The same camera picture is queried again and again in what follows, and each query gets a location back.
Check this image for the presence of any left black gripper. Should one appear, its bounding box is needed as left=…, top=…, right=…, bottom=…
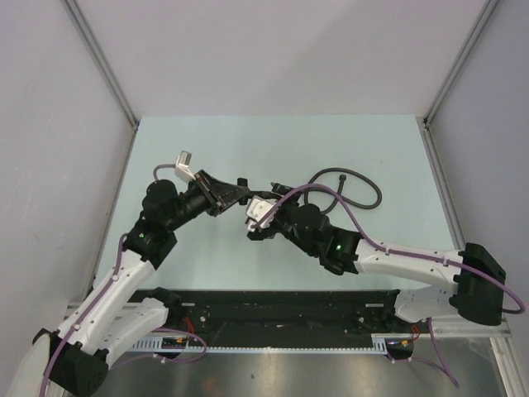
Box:
left=165, top=169, right=249, bottom=232

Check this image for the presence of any black T-shaped connector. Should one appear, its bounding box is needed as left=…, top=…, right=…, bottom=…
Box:
left=236, top=178, right=269, bottom=205

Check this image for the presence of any dark corrugated flexible hose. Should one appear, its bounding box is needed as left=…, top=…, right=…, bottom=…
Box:
left=258, top=165, right=381, bottom=212

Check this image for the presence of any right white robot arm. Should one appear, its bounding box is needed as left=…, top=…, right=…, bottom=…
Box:
left=246, top=189, right=506, bottom=332

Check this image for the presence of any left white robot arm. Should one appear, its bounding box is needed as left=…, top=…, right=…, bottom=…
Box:
left=36, top=170, right=250, bottom=396

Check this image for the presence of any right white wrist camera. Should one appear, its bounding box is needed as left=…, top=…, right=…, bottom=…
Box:
left=245, top=196, right=278, bottom=232

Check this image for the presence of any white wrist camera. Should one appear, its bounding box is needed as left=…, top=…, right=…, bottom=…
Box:
left=245, top=196, right=278, bottom=232
left=174, top=151, right=195, bottom=184

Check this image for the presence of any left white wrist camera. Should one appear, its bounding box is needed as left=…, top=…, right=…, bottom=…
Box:
left=174, top=151, right=195, bottom=184

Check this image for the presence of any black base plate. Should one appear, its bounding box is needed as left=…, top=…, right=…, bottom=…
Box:
left=131, top=288, right=429, bottom=358

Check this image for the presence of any white slotted cable duct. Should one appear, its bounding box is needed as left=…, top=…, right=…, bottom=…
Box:
left=128, top=335, right=416, bottom=355

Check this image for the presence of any right aluminium corner post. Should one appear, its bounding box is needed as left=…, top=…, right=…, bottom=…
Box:
left=421, top=0, right=501, bottom=125

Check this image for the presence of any aluminium corner post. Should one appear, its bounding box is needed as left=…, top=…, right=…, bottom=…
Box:
left=60, top=0, right=139, bottom=131
left=421, top=0, right=501, bottom=125

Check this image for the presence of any left aluminium corner post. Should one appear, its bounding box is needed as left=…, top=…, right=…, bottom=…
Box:
left=60, top=0, right=139, bottom=131

